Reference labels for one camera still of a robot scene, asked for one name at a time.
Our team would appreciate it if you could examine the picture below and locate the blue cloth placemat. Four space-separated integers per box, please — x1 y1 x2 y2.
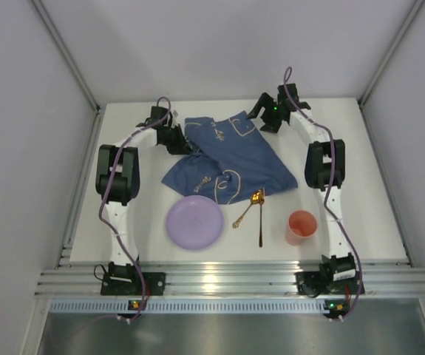
162 111 298 205

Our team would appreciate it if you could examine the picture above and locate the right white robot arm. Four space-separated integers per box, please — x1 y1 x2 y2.
248 84 361 297

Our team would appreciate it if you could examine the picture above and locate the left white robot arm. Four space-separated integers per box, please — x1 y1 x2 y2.
95 104 191 292

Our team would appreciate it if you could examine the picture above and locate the copper fork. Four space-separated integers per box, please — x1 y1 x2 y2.
259 189 265 248

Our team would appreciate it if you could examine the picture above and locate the gold spoon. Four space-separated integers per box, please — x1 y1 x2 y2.
232 190 265 229

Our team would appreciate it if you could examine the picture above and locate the purple plastic plate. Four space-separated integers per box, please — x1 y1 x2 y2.
165 195 224 251

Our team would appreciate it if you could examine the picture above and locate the orange plastic cup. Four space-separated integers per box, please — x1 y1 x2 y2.
285 210 318 246

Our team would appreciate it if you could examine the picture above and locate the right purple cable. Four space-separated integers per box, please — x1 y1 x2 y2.
283 66 363 322

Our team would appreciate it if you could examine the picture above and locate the purple cable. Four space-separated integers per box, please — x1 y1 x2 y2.
283 66 363 322
98 96 172 323

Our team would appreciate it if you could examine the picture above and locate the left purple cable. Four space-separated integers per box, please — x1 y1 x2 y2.
98 96 172 323

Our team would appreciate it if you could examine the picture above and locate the left aluminium frame post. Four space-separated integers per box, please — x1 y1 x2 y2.
27 0 102 114

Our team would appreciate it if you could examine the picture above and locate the aluminium frame post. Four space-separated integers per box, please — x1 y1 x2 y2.
27 0 102 114
358 0 425 108

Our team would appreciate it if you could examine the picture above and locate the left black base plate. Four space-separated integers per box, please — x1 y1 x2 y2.
101 272 166 296

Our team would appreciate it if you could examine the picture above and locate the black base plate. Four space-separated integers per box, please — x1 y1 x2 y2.
296 271 362 298
101 272 166 296

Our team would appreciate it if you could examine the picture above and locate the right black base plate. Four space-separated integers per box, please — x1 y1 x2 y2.
296 271 362 298

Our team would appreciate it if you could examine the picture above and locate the aluminium mounting rail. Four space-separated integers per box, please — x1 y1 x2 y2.
35 261 425 298

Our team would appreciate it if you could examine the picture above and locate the right aluminium frame post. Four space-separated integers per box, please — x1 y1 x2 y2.
358 0 425 108

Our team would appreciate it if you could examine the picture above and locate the perforated cable duct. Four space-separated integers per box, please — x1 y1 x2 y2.
50 299 344 314

